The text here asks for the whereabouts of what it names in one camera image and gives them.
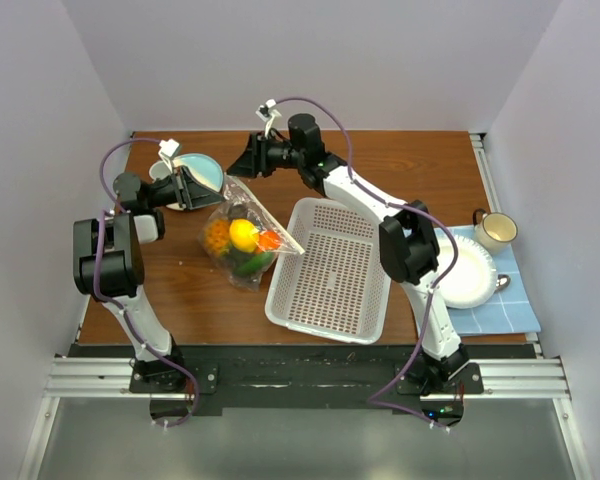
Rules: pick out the white paper plate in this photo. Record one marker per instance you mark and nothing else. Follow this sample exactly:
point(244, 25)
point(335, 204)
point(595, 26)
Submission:
point(472, 280)

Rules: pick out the cream and blue plate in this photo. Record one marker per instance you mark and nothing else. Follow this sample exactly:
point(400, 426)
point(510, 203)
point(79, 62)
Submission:
point(189, 159)

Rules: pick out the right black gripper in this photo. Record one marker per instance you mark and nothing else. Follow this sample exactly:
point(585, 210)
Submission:
point(254, 159)

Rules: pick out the clear zip top bag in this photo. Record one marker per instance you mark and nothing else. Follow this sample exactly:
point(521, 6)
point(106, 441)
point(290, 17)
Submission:
point(241, 203)

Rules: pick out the metal spoon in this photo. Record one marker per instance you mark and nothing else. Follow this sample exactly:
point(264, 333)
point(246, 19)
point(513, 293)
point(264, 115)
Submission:
point(502, 282)

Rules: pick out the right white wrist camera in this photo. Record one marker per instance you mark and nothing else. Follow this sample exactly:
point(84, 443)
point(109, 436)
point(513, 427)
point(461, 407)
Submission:
point(268, 113)

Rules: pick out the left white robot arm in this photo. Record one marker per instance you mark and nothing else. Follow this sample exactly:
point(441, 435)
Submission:
point(108, 264)

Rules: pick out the blue checked cloth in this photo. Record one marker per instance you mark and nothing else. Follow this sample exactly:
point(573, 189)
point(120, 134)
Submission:
point(507, 311)

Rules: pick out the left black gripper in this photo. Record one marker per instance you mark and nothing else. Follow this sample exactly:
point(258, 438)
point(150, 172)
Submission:
point(196, 195)

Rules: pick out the yellow fake lemon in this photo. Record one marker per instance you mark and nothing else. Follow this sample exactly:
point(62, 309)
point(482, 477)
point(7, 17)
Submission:
point(243, 235)

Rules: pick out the white perforated plastic basket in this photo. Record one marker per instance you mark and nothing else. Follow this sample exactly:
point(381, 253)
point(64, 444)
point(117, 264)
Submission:
point(337, 289)

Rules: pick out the green fake pepper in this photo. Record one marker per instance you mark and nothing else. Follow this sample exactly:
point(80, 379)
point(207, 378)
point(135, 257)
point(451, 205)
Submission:
point(256, 264)

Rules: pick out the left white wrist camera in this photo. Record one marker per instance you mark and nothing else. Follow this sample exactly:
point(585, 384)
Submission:
point(168, 151)

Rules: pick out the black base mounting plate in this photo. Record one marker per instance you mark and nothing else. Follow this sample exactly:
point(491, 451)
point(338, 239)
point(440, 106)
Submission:
point(403, 394)

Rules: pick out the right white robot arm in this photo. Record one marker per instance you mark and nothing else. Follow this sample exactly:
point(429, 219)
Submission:
point(408, 245)

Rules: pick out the aluminium frame rail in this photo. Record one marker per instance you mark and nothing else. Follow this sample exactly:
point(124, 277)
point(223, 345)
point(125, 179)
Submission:
point(113, 377)

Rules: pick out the cream enamel mug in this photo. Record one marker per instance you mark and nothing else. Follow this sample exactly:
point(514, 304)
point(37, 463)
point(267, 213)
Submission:
point(493, 230)

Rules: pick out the small grey cup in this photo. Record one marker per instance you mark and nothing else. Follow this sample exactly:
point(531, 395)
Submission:
point(159, 171)

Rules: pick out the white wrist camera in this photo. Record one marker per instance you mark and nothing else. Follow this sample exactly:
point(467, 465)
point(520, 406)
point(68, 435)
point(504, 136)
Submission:
point(268, 113)
point(168, 151)

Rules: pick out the orange fake tomato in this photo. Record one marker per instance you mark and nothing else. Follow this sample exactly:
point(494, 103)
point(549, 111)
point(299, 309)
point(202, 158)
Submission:
point(269, 240)

